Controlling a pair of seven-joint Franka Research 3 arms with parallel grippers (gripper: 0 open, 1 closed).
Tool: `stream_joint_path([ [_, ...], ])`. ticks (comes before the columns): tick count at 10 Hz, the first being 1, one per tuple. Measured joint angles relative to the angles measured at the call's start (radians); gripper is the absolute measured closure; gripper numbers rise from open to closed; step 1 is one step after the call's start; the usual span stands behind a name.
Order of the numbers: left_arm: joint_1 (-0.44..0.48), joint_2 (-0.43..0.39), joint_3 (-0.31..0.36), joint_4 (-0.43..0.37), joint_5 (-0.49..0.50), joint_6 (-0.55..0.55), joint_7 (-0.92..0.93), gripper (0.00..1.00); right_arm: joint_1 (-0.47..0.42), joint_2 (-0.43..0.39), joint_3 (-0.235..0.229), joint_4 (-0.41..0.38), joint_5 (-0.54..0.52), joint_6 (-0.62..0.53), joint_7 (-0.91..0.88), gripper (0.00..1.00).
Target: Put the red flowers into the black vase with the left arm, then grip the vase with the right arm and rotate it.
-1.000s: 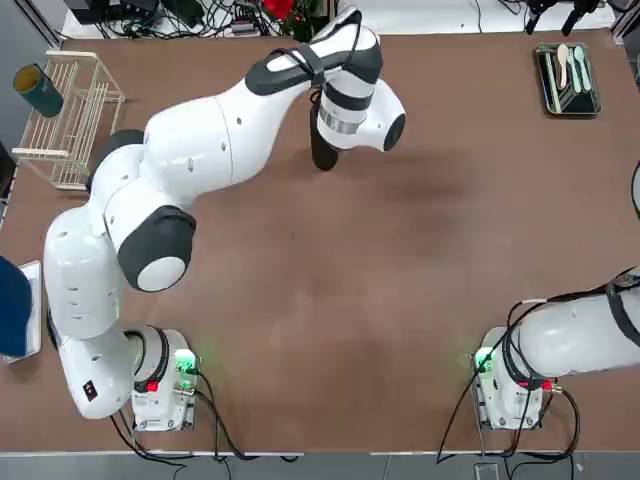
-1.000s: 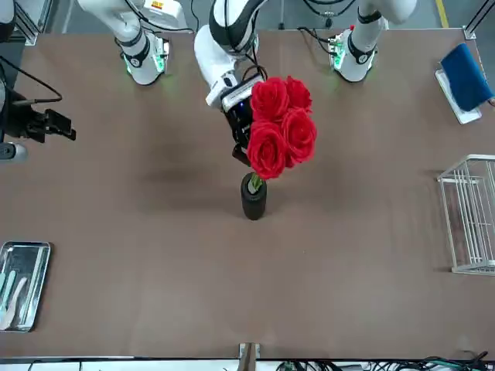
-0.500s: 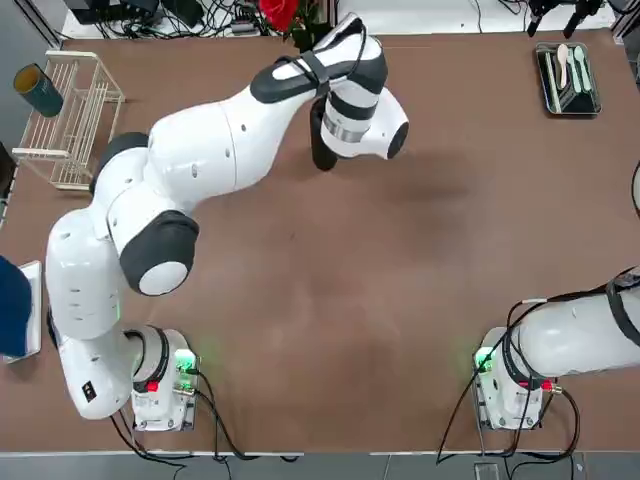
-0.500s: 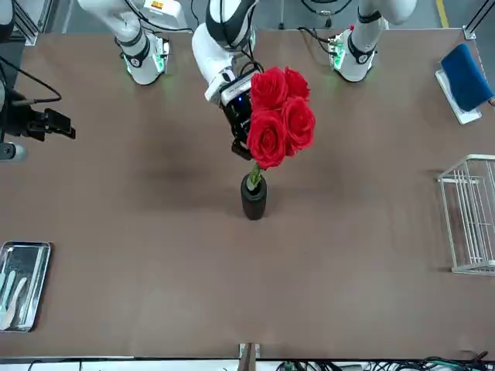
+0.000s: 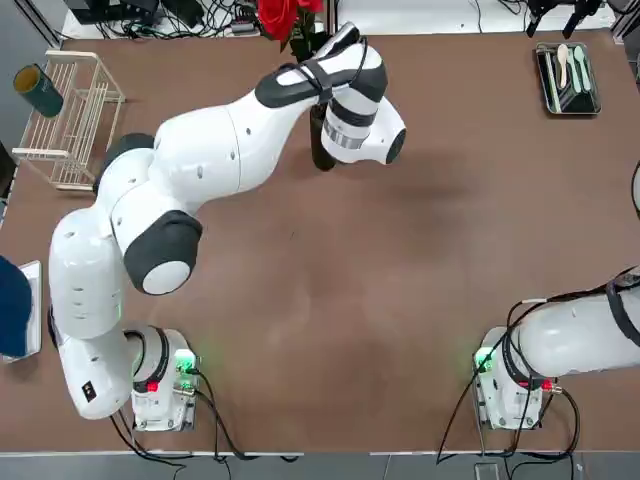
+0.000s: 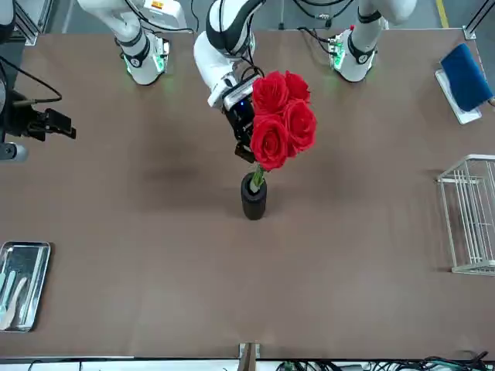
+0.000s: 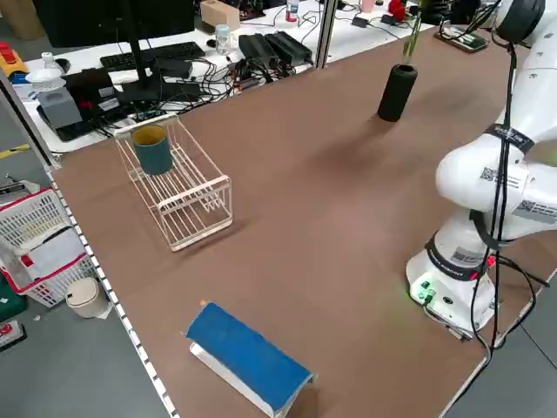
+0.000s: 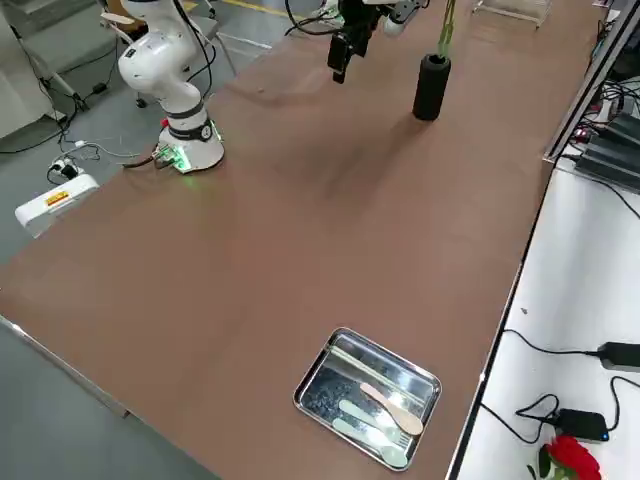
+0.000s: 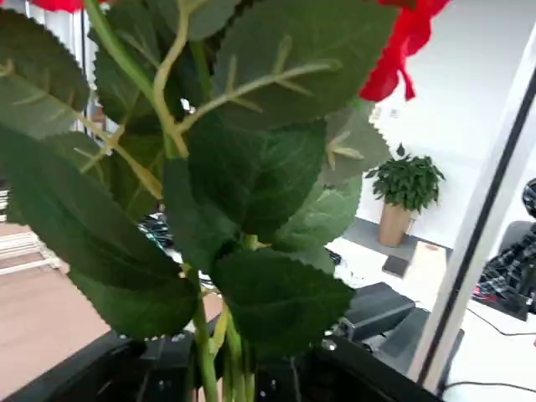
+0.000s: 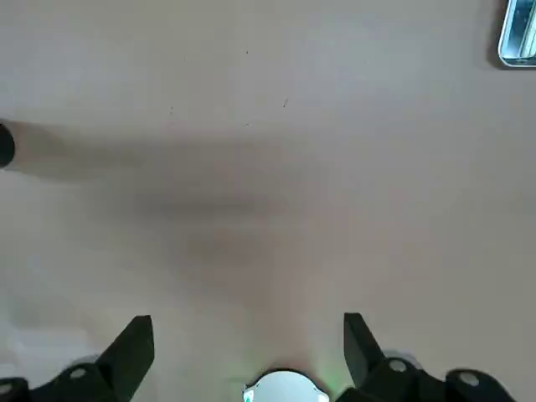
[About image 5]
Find black ribbed vase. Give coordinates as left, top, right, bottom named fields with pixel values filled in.
left=309, top=101, right=339, bottom=173

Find red artificial flower bunch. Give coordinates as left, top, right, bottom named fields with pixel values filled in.
left=256, top=0, right=327, bottom=64

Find power strip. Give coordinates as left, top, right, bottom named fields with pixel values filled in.
left=228, top=18, right=262, bottom=37

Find metal utensil tray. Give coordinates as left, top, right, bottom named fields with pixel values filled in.
left=535, top=41, right=602, bottom=119

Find cream spoon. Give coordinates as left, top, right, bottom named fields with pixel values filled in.
left=557, top=43, right=572, bottom=90

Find pale green spoon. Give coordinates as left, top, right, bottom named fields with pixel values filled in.
left=572, top=44, right=594, bottom=97

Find dark green cup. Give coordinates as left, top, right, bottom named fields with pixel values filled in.
left=12, top=64, right=66, bottom=119

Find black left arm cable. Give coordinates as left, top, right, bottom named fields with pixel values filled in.
left=278, top=33, right=372, bottom=106

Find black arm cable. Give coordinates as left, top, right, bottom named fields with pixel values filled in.
left=502, top=282, right=640, bottom=382
left=278, top=33, right=372, bottom=106

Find black left base cable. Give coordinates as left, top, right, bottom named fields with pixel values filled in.
left=107, top=367, right=306, bottom=464

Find black base cable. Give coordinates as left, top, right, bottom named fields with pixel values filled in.
left=435, top=349, right=582, bottom=467
left=107, top=367, right=306, bottom=464

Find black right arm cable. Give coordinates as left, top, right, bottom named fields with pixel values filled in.
left=502, top=282, right=640, bottom=382

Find black right base cable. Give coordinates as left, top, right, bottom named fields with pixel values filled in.
left=435, top=349, right=582, bottom=467

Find tangled desk cables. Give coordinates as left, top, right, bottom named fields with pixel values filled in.
left=99, top=0, right=261, bottom=39

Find white wire rack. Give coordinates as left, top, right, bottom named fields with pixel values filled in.
left=11, top=49, right=127, bottom=192

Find black camera stand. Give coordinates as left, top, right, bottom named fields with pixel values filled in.
left=523, top=0, right=607, bottom=40

